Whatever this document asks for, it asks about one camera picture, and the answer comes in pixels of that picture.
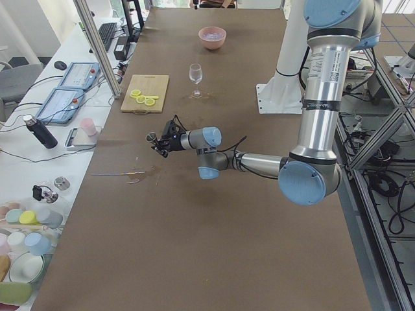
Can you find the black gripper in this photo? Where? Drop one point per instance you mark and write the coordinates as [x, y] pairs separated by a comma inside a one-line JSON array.
[[175, 143]]

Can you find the steel double jigger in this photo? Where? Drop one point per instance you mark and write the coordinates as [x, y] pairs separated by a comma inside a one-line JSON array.
[[153, 140]]

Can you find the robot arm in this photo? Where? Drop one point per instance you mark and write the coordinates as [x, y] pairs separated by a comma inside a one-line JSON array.
[[310, 172]]

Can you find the clear wine glass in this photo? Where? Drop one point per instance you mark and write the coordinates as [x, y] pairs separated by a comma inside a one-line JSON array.
[[195, 75]]

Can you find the clear ice cubes pile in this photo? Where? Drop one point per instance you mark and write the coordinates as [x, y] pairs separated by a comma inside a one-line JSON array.
[[212, 36]]

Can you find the lemon slice middle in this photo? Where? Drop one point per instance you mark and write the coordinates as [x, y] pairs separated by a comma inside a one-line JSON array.
[[141, 99]]

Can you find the wooden cutting board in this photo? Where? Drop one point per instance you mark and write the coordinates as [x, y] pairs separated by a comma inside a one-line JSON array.
[[148, 85]]

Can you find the pink cup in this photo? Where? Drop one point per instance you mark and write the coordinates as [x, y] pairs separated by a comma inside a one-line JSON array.
[[88, 126]]

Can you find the far teach pendant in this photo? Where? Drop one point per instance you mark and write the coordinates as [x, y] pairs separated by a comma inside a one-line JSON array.
[[80, 75]]

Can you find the teach pendant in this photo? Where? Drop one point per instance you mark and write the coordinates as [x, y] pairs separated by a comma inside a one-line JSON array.
[[80, 75], [60, 106]]

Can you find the pink bowl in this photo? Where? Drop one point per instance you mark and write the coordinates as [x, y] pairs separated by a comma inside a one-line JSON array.
[[212, 45]]

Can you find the near teach pendant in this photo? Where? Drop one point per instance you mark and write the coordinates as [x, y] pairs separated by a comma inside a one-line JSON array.
[[60, 106]]

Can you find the black keyboard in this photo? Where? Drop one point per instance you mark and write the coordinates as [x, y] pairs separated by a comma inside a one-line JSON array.
[[106, 32]]

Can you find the black water bottle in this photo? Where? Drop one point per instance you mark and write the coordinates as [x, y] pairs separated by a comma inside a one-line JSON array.
[[40, 131]]

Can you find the computer mouse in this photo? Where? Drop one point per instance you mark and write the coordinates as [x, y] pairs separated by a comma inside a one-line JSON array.
[[60, 65]]

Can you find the grey cup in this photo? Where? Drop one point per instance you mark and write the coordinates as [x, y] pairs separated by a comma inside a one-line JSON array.
[[49, 218]]

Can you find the yellow cup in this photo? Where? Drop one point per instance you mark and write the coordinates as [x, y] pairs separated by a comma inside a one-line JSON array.
[[28, 218]]

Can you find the blue cup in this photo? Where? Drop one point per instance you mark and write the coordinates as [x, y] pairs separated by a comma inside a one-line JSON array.
[[37, 243]]

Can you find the white green-rimmed plate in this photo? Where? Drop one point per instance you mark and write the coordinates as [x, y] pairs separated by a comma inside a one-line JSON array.
[[26, 268]]

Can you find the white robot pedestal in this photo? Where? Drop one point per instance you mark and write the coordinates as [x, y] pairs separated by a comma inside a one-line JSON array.
[[283, 93]]

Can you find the aluminium frame post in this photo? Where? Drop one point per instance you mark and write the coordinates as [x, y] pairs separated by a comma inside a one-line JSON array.
[[97, 46]]

